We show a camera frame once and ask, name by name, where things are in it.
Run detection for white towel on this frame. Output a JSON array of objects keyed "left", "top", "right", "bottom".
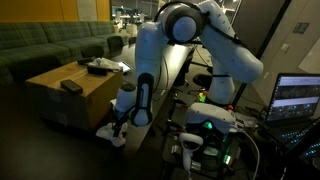
[{"left": 89, "top": 57, "right": 123, "bottom": 73}]

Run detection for white wall outlet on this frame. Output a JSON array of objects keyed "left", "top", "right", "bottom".
[{"left": 281, "top": 42, "right": 292, "bottom": 53}]

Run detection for white VR headset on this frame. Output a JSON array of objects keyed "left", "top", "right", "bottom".
[{"left": 184, "top": 102, "right": 237, "bottom": 135}]

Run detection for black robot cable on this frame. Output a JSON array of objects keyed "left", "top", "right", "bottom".
[{"left": 152, "top": 1, "right": 249, "bottom": 101}]

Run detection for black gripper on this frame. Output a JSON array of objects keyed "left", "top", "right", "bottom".
[{"left": 113, "top": 110, "right": 130, "bottom": 138}]

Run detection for green plaid couch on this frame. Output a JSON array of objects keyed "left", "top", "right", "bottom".
[{"left": 0, "top": 19, "right": 131, "bottom": 86}]

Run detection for tablet with lit screen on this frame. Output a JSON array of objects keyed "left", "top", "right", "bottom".
[{"left": 118, "top": 60, "right": 134, "bottom": 74}]

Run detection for dark wall switch plate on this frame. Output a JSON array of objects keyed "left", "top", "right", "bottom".
[{"left": 293, "top": 21, "right": 312, "bottom": 34}]

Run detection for black slanted stand pole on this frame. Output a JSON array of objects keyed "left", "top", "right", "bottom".
[{"left": 231, "top": 0, "right": 293, "bottom": 108}]

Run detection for dark grey block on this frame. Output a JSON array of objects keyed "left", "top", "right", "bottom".
[{"left": 59, "top": 78, "right": 84, "bottom": 96}]

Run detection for large cardboard box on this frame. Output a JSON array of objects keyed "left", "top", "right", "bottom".
[{"left": 24, "top": 60, "right": 124, "bottom": 132}]

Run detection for white cable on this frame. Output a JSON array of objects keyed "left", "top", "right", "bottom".
[{"left": 238, "top": 129, "right": 262, "bottom": 180}]

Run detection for small green yellow toy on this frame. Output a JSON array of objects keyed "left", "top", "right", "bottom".
[{"left": 197, "top": 91, "right": 209, "bottom": 104}]

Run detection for black equipment green lights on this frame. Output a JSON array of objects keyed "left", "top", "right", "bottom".
[{"left": 162, "top": 131, "right": 243, "bottom": 178}]

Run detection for open black laptop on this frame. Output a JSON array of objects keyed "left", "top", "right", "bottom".
[{"left": 264, "top": 73, "right": 320, "bottom": 161}]

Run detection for white cloth red spot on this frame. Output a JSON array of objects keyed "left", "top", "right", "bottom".
[{"left": 95, "top": 121, "right": 129, "bottom": 148}]

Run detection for white VR controller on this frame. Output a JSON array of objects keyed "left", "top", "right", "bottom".
[{"left": 178, "top": 132, "right": 205, "bottom": 174}]

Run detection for white wall board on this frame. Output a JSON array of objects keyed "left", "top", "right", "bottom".
[{"left": 298, "top": 39, "right": 320, "bottom": 74}]

